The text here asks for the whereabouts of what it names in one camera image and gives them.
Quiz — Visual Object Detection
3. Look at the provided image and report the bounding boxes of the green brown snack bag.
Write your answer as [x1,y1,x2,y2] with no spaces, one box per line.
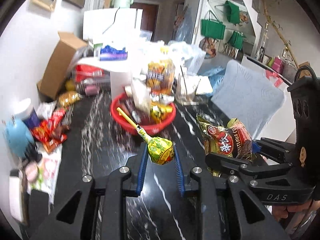
[196,115,254,161]

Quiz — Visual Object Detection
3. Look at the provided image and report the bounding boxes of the green yellow lollipop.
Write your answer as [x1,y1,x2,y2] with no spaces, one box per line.
[117,107,175,165]

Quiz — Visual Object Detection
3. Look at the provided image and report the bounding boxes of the silver snack packet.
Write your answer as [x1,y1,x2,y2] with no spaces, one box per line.
[150,92,175,105]

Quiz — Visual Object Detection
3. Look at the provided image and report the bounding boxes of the clear zip bag with powder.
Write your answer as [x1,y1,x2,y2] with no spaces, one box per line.
[131,78,151,116]

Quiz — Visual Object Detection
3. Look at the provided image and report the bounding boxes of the person's hand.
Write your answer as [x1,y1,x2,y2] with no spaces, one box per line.
[272,200,319,221]

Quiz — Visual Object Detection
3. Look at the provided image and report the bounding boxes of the clear glass jar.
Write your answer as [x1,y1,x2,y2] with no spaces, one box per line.
[175,66,201,105]

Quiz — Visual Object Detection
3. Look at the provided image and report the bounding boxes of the red snack packets pile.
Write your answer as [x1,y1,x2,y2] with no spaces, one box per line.
[31,108,70,154]

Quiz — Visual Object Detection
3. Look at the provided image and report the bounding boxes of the yellow black snack pack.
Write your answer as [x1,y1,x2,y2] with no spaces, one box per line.
[150,103,173,124]

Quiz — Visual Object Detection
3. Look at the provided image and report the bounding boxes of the blue round toy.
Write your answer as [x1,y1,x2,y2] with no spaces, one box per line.
[4,119,42,162]

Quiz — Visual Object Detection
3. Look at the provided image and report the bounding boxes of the red plastic basket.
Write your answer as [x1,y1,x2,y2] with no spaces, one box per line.
[110,93,176,135]

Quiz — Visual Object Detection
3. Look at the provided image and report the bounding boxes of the iced tea bottle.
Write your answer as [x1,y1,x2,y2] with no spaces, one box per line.
[146,46,175,95]

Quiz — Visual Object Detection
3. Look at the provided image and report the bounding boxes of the yellow gold candy bag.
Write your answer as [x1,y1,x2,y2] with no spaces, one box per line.
[58,91,82,108]

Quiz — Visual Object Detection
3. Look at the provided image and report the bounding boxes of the green tote bag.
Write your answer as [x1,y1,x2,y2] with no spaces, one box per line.
[201,10,226,40]

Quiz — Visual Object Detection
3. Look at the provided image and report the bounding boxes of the white blue lidded jar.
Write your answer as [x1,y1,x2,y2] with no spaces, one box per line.
[13,98,40,129]

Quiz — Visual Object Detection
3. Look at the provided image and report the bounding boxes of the clear plastic container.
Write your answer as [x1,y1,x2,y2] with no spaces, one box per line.
[72,64,111,96]

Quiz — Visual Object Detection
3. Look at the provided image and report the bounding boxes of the white paper roll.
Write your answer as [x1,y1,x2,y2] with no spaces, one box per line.
[110,72,132,99]

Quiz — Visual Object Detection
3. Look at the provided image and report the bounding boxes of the cardboard box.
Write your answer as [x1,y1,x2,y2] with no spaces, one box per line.
[37,31,87,99]

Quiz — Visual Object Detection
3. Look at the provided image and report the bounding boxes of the blue tissue pack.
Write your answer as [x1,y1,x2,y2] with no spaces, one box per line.
[99,46,127,61]

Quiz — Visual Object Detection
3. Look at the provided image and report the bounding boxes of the white refrigerator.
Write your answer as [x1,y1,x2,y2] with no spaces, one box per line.
[82,8,143,41]

